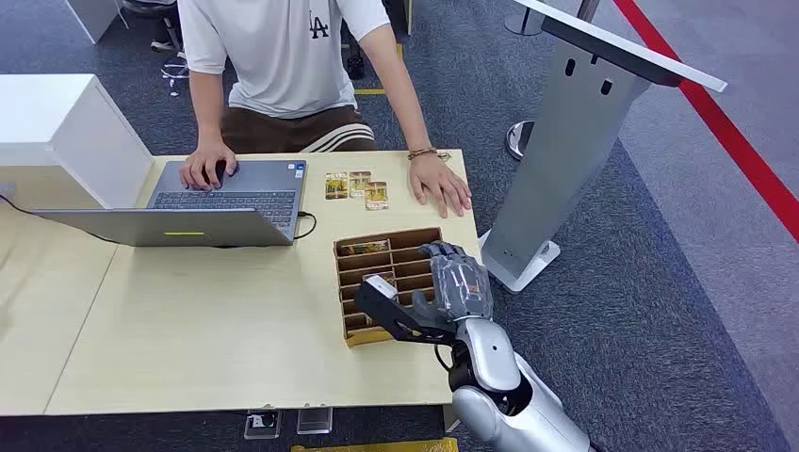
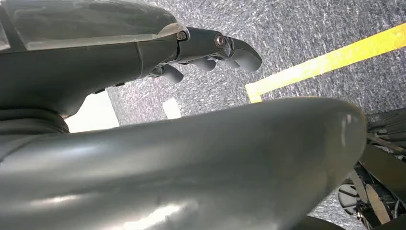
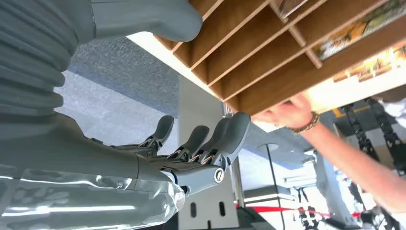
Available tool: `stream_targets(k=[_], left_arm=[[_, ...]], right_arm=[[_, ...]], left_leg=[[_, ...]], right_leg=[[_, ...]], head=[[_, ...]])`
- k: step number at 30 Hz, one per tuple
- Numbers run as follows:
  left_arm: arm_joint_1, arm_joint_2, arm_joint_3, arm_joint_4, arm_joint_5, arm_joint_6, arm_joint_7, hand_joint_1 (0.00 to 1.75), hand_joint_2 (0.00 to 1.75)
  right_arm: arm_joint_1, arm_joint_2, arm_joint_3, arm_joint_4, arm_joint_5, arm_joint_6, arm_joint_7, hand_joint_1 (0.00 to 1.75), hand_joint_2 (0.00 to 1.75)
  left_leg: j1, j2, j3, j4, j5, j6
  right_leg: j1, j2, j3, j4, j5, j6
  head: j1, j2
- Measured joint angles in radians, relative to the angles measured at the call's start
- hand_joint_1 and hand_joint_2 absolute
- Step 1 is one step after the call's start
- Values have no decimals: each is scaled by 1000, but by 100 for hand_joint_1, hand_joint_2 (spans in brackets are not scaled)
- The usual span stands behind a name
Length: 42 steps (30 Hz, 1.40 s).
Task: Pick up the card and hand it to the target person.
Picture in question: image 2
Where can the white furniture panel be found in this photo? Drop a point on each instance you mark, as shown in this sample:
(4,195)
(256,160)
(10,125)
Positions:
(95,117)

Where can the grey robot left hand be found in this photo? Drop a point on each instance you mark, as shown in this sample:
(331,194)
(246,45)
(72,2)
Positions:
(79,63)

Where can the small white block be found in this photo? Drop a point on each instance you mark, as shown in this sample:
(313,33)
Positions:
(171,108)

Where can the yellow floor tape strip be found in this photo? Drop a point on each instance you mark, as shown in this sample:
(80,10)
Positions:
(333,58)

